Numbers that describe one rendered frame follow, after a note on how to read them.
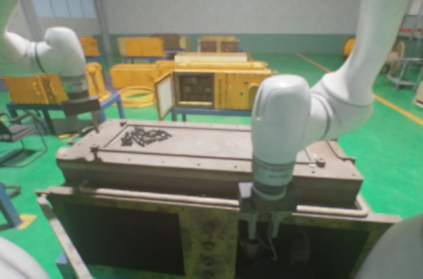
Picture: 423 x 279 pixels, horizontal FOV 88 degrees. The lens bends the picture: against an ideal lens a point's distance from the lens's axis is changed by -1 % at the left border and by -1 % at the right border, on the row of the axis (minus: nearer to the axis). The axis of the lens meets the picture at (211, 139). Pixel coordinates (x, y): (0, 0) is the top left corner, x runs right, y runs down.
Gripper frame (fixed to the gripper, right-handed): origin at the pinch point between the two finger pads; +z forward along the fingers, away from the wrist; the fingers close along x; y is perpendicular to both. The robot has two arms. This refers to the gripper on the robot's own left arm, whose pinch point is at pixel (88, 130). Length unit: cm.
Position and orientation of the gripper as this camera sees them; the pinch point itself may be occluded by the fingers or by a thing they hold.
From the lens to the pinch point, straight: 105.2
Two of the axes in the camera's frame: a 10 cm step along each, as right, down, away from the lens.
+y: 6.1, 3.7, -7.0
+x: 7.9, -2.9, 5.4
